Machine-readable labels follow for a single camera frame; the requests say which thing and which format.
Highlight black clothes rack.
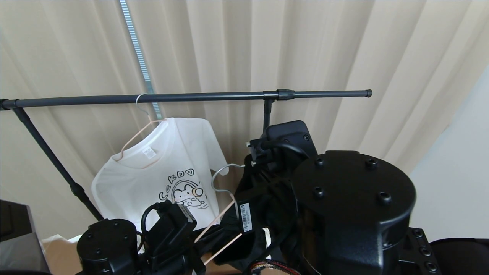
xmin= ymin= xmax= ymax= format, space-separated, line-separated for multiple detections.
xmin=0 ymin=89 xmax=373 ymax=222

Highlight pink clothes hanger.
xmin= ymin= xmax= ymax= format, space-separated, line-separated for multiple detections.
xmin=115 ymin=94 xmax=168 ymax=168
xmin=193 ymin=163 xmax=246 ymax=266

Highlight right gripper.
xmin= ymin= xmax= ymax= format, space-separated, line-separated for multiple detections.
xmin=235 ymin=164 xmax=302 ymax=268

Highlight white printed t-shirt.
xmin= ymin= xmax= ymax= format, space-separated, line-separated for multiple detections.
xmin=91 ymin=117 xmax=230 ymax=245

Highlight black cable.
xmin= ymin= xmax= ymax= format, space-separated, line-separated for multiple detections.
xmin=140 ymin=202 xmax=163 ymax=249

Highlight beige curtain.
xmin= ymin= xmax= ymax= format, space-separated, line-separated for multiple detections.
xmin=0 ymin=0 xmax=489 ymax=245

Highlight black shorts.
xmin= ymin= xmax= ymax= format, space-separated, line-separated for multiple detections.
xmin=213 ymin=206 xmax=275 ymax=272

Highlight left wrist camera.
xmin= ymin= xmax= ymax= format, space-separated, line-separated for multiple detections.
xmin=143 ymin=202 xmax=197 ymax=268

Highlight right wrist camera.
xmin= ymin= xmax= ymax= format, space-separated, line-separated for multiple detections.
xmin=244 ymin=120 xmax=317 ymax=172

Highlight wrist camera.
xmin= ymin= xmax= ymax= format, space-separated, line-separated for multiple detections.
xmin=143 ymin=202 xmax=197 ymax=268
xmin=244 ymin=120 xmax=317 ymax=172

